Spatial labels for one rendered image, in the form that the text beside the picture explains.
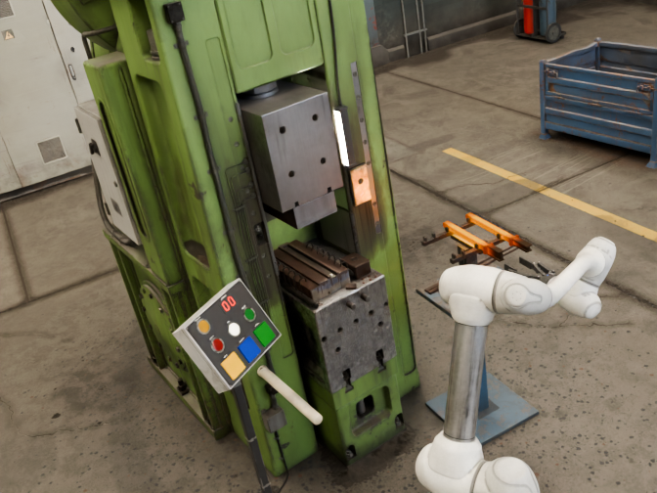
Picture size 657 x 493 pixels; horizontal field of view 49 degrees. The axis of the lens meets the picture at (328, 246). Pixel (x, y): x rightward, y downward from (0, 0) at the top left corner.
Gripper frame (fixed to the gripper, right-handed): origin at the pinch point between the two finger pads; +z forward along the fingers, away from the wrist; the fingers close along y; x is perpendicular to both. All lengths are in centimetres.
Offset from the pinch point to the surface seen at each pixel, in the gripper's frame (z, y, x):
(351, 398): 40, -65, -62
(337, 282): 47, -58, -5
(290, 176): 45, -70, 49
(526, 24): 561, 477, -80
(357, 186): 62, -35, 27
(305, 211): 46, -67, 32
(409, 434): 41, -39, -100
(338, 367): 39, -68, -42
